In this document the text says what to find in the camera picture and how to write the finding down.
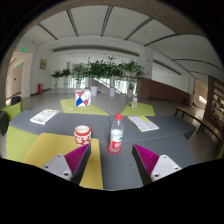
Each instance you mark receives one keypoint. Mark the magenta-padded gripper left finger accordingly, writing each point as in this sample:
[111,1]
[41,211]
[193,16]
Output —
[76,163]

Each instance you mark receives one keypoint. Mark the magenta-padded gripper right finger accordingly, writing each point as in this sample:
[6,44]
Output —
[148,161]

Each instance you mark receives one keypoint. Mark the clear red-capped water bottle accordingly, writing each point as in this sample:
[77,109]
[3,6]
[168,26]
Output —
[116,138]

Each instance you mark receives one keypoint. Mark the red and white patterned mug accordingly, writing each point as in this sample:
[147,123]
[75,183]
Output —
[82,136]

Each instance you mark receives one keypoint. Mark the white and yellow booklet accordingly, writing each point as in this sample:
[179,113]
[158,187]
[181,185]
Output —
[143,123]

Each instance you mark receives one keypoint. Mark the white printed booklet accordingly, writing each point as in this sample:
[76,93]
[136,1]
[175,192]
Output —
[44,116]

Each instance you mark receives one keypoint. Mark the small clear plastic bottle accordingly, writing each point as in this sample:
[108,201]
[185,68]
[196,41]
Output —
[134,101]

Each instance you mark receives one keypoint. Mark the white box with coloured triangles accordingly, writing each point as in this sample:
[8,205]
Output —
[82,98]

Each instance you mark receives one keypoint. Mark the long wooden bench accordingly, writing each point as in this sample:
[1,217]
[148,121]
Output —
[196,116]

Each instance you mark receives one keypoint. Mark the red floor cabinet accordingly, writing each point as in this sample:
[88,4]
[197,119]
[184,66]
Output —
[40,88]

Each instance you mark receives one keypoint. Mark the lime green seat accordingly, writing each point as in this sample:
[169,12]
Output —
[11,111]

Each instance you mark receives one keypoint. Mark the black chair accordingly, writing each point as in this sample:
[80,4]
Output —
[15,100]

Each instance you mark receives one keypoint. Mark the wooden shelf unit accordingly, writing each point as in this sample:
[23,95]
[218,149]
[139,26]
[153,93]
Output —
[216,100]

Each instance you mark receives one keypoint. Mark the group of potted green plants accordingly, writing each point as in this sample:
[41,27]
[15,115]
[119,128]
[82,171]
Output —
[96,70]

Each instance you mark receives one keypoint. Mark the green exit sign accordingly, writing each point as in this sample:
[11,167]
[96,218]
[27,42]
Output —
[24,49]

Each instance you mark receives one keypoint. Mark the framed yellow wall picture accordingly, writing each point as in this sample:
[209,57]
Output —
[43,64]

